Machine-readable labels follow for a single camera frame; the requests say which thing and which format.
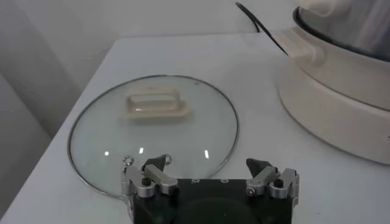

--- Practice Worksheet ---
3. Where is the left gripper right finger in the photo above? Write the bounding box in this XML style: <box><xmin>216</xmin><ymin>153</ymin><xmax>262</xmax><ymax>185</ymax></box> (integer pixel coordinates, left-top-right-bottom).
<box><xmin>245</xmin><ymin>157</ymin><xmax>301</xmax><ymax>200</ymax></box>

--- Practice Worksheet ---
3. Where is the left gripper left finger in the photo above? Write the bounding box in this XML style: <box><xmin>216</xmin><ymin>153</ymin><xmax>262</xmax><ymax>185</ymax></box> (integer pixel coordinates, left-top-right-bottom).
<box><xmin>121</xmin><ymin>153</ymin><xmax>180</xmax><ymax>198</ymax></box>

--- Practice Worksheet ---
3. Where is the glass pot lid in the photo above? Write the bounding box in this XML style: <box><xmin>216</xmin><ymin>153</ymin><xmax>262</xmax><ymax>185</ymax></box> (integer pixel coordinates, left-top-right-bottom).
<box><xmin>66</xmin><ymin>74</ymin><xmax>240</xmax><ymax>200</ymax></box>

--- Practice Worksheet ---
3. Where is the cream electric cooker base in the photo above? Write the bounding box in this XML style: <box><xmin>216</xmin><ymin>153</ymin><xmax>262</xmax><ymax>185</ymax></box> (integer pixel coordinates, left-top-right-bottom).
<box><xmin>272</xmin><ymin>26</ymin><xmax>390</xmax><ymax>167</ymax></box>

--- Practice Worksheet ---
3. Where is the black cooker power cord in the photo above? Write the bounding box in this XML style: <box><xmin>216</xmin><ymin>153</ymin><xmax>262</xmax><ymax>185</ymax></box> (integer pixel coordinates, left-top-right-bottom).
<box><xmin>234</xmin><ymin>1</ymin><xmax>289</xmax><ymax>57</ymax></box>

